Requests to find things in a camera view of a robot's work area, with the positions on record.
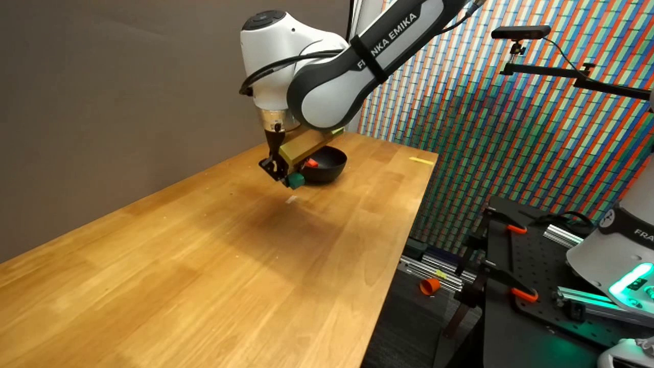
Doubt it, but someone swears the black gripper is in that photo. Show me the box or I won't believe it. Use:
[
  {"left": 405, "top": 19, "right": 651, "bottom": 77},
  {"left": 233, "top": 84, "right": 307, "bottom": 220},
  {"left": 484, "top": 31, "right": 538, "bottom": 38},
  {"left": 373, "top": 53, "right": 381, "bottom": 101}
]
[{"left": 257, "top": 120, "right": 293, "bottom": 188}]

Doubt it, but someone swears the green block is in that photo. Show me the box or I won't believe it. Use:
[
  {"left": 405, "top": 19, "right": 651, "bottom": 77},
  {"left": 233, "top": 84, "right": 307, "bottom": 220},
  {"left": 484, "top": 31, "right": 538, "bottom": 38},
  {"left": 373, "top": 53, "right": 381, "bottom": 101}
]
[{"left": 283, "top": 171, "right": 308, "bottom": 192}]

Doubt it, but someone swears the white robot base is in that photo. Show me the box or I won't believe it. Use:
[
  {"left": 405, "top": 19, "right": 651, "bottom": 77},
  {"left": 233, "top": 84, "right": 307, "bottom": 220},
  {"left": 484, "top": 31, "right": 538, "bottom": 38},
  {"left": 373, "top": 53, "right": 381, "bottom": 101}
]
[{"left": 566, "top": 154, "right": 654, "bottom": 330}]

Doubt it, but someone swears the black bowl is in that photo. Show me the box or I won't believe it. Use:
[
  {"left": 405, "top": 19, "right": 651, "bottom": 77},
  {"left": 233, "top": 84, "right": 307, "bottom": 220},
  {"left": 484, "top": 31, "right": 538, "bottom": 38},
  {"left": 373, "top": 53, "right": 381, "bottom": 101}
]
[{"left": 296, "top": 142, "right": 350, "bottom": 188}]

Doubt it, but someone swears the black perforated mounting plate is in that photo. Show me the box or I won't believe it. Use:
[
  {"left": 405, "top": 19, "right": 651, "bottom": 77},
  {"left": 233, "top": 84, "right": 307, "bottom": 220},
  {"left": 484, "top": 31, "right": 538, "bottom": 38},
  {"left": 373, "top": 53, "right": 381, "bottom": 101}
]
[{"left": 480, "top": 194, "right": 654, "bottom": 368}]

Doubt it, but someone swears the tan wrist camera box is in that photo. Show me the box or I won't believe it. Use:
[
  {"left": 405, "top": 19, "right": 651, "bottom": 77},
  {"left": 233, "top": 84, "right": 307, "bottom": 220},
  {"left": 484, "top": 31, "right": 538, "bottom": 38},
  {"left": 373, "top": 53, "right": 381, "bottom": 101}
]
[{"left": 282, "top": 127, "right": 347, "bottom": 168}]

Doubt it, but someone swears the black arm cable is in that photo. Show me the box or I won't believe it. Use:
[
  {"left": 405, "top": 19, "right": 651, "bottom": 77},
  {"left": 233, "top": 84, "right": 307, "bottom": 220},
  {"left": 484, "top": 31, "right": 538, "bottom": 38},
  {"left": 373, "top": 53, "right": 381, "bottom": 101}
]
[{"left": 237, "top": 47, "right": 356, "bottom": 98}]

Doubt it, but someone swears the orange handled clamp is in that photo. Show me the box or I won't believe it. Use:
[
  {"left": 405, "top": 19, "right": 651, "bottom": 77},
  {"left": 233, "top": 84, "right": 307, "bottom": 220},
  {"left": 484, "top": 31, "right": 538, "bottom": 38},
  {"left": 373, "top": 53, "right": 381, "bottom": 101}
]
[
  {"left": 416, "top": 272, "right": 478, "bottom": 298},
  {"left": 482, "top": 207, "right": 532, "bottom": 239},
  {"left": 484, "top": 264, "right": 542, "bottom": 307}
]

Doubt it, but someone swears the black stereo camera bar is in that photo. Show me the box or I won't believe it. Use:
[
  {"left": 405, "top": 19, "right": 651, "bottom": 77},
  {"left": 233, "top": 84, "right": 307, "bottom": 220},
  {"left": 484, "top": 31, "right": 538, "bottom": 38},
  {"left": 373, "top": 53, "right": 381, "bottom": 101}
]
[{"left": 491, "top": 25, "right": 553, "bottom": 41}]

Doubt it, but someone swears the short silver aluminium rail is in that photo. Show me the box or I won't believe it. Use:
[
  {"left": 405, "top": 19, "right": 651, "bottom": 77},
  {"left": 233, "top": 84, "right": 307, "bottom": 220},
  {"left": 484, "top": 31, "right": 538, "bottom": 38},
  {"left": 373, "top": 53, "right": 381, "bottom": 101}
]
[{"left": 542, "top": 222, "right": 589, "bottom": 249}]

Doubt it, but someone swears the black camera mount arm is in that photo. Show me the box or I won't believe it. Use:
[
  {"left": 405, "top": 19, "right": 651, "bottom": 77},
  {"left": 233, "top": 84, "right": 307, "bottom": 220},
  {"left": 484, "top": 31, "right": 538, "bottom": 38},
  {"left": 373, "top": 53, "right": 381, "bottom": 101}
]
[{"left": 499, "top": 38, "right": 654, "bottom": 101}]

